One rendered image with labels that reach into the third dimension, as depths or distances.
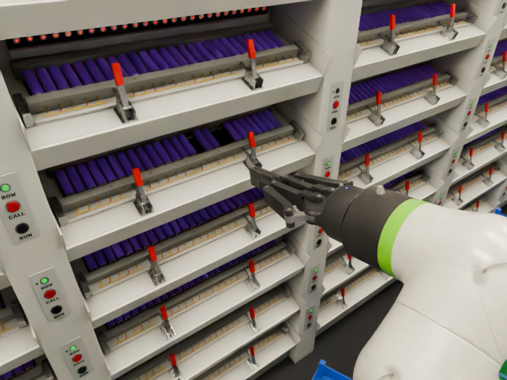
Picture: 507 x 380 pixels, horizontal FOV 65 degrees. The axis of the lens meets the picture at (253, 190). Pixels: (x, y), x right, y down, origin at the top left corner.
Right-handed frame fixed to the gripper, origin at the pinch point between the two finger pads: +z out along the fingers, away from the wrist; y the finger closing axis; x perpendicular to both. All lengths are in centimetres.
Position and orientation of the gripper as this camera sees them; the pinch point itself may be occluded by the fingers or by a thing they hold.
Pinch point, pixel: (265, 180)
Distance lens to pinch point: 64.9
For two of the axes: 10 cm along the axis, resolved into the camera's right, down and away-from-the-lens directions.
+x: -1.3, -9.0, -4.1
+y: 8.1, -3.3, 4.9
